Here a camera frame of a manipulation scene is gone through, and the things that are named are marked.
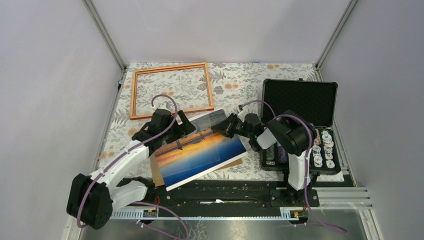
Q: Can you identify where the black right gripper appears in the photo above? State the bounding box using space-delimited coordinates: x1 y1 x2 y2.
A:
211 113 253 139

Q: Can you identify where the clear plastic sheet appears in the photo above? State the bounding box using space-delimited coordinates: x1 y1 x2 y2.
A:
188 109 227 132

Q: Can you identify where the sunset landscape photo print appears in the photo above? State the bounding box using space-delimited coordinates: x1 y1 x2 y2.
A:
152 128 248 191

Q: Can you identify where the orange wooden picture frame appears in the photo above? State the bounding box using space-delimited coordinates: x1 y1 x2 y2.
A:
129 62 215 120

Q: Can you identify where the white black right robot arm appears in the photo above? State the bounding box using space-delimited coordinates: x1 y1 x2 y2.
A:
211 110 316 206

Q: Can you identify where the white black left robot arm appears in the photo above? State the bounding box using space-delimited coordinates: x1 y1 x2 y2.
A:
66 108 196 230

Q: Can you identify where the floral patterned table mat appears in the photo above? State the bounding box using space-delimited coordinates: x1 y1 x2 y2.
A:
96 62 317 181

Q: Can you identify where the brown cardboard backing board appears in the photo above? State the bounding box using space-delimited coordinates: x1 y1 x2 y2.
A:
150 156 243 187

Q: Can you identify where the black poker chip case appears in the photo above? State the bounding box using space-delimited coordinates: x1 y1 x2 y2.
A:
260 78 341 175

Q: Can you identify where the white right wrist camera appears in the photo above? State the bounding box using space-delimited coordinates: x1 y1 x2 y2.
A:
237 110 248 122

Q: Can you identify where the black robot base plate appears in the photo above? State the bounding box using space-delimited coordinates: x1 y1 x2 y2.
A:
143 180 306 218

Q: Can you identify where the aluminium rail frame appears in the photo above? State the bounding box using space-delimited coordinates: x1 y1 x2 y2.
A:
100 187 373 224

